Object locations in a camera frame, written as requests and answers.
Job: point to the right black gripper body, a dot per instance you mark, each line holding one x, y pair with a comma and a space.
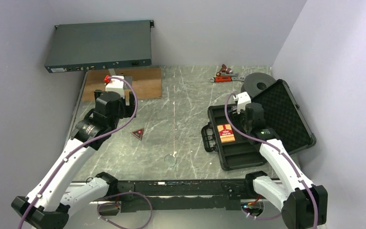
245, 124

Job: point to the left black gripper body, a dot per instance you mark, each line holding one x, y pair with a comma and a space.
125, 110

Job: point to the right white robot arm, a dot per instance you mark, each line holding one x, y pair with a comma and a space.
284, 177

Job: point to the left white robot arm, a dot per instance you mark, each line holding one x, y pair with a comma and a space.
63, 170

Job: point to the black poker set case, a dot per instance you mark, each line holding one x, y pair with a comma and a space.
273, 113

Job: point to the grey filament spool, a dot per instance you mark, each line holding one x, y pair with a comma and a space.
254, 83

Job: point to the red triangular dealer button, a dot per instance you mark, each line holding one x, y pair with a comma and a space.
138, 133

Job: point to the wooden base board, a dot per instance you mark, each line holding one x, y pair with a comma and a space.
147, 82

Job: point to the dark green rack device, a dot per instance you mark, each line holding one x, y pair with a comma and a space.
101, 45

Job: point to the clear round dealer button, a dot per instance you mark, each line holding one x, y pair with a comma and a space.
170, 160

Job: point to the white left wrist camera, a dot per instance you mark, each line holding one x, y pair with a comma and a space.
114, 85

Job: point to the grey metal stand bracket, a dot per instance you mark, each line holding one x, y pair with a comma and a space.
113, 73

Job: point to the brown hose nozzle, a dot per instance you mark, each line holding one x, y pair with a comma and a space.
224, 71

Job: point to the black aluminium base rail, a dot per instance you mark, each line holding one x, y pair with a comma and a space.
236, 189

